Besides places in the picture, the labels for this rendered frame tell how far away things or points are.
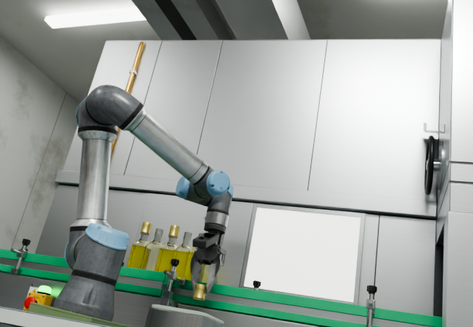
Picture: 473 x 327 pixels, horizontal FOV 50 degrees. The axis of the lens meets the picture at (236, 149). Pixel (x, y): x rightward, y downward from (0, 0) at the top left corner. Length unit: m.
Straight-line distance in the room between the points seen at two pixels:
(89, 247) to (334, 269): 0.93
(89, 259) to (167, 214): 0.82
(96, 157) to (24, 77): 4.66
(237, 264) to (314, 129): 0.64
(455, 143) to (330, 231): 0.57
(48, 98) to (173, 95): 4.10
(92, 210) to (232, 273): 0.68
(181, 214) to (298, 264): 0.52
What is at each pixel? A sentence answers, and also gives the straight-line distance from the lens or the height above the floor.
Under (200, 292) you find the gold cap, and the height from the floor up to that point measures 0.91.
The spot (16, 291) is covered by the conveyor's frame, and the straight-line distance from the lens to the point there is 2.03.
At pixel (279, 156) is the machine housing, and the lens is 2.13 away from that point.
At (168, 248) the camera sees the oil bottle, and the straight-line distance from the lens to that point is 1.93.
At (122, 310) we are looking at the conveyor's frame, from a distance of 1.80.
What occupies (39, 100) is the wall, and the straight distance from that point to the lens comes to 6.30.
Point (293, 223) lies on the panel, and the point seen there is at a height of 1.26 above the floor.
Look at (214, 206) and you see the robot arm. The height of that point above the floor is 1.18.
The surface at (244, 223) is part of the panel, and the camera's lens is 2.02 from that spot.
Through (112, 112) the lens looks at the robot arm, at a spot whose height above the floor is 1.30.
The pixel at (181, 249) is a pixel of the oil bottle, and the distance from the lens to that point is 1.91.
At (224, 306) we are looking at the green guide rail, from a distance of 1.80.
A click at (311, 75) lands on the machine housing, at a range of 2.29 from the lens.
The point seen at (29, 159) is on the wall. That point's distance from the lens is 6.18.
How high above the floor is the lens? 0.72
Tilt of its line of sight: 23 degrees up
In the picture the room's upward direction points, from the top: 11 degrees clockwise
